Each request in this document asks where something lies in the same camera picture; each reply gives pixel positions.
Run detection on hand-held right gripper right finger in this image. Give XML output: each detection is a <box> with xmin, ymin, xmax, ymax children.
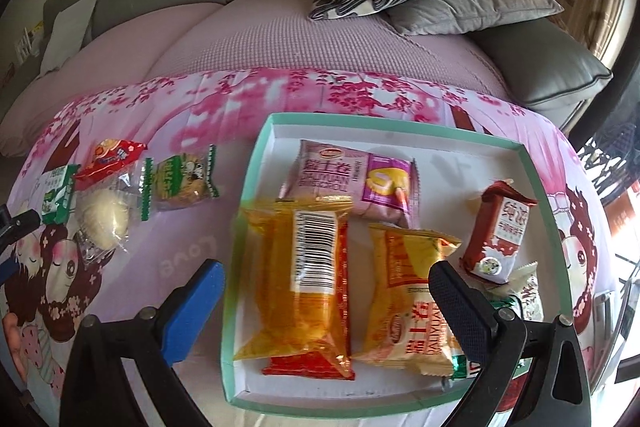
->
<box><xmin>429</xmin><ymin>259</ymin><xmax>593</xmax><ymax>427</ymax></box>

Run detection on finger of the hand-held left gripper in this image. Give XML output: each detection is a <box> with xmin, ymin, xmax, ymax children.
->
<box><xmin>0</xmin><ymin>206</ymin><xmax>42</xmax><ymax>248</ymax></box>
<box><xmin>0</xmin><ymin>257</ymin><xmax>23</xmax><ymax>288</ymax></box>

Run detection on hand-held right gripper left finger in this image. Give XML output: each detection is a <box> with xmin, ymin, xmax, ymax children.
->
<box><xmin>59</xmin><ymin>258</ymin><xmax>226</xmax><ymax>427</ymax></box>

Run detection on green edged cookie packet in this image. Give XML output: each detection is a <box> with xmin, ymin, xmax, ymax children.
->
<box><xmin>140</xmin><ymin>144</ymin><xmax>221</xmax><ymax>223</ymax></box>
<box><xmin>450</xmin><ymin>294</ymin><xmax>531</xmax><ymax>380</ymax></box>

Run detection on yellow swiss roll packet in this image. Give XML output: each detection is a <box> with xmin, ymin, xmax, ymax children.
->
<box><xmin>350</xmin><ymin>222</ymin><xmax>468</xmax><ymax>378</ymax></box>

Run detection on white snack packet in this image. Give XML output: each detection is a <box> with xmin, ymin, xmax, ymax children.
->
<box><xmin>480</xmin><ymin>261</ymin><xmax>546</xmax><ymax>323</ymax></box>

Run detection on red brown biscuit packet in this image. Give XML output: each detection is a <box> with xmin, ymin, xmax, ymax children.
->
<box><xmin>459</xmin><ymin>179</ymin><xmax>540</xmax><ymax>285</ymax></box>

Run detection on orange cake packet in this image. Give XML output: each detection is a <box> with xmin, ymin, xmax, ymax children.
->
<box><xmin>232</xmin><ymin>199</ymin><xmax>353</xmax><ymax>365</ymax></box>

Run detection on teal rimmed white tray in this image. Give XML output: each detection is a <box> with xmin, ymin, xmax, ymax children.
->
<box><xmin>220</xmin><ymin>112</ymin><xmax>576</xmax><ymax>415</ymax></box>

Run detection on purple swiss roll packet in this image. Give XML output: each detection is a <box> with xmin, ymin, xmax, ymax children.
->
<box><xmin>277</xmin><ymin>139</ymin><xmax>421</xmax><ymax>230</ymax></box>

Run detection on green snack packet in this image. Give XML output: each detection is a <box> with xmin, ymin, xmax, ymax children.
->
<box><xmin>39</xmin><ymin>164</ymin><xmax>81</xmax><ymax>225</ymax></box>

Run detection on clear packet with white bun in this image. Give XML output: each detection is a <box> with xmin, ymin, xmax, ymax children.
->
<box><xmin>75</xmin><ymin>174</ymin><xmax>146</xmax><ymax>260</ymax></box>

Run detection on red snack packet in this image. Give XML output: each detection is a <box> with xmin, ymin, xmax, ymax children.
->
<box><xmin>75</xmin><ymin>137</ymin><xmax>148</xmax><ymax>192</ymax></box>

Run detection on printed leaflets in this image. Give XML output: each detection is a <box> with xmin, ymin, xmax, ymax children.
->
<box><xmin>15</xmin><ymin>19</ymin><xmax>46</xmax><ymax>62</ymax></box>

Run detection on white paper sheet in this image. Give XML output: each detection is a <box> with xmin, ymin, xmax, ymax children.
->
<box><xmin>40</xmin><ymin>0</ymin><xmax>101</xmax><ymax>75</ymax></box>

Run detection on dark grey cushion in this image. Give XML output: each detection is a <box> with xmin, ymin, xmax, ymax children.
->
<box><xmin>470</xmin><ymin>19</ymin><xmax>615</xmax><ymax>118</ymax></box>

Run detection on grey pillow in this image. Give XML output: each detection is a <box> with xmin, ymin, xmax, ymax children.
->
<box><xmin>387</xmin><ymin>0</ymin><xmax>565</xmax><ymax>36</ymax></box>

